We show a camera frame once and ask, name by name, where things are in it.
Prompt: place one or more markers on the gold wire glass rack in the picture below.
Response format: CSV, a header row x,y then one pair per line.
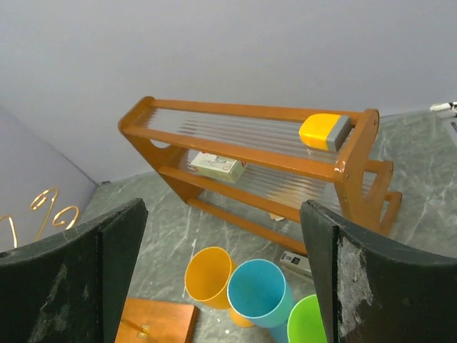
x,y
53,219

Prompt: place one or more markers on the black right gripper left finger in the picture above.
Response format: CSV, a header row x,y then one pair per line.
x,y
72,286

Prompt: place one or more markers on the yellow plastic wine glass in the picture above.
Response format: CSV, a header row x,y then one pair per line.
x,y
206,280

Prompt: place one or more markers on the wooden shelf rack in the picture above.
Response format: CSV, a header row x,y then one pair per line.
x,y
281,172

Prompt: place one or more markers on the blue plastic wine glass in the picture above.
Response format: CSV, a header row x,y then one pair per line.
x,y
258,291

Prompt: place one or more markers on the yellow grey box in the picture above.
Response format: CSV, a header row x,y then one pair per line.
x,y
325,131

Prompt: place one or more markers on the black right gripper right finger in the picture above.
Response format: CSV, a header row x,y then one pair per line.
x,y
373,289

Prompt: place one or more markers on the green plastic wine glass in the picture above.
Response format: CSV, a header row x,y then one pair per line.
x,y
305,324

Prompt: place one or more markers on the wooden rack base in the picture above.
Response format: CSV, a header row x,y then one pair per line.
x,y
146,320

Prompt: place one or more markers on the small white card box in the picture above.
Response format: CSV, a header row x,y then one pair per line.
x,y
218,167

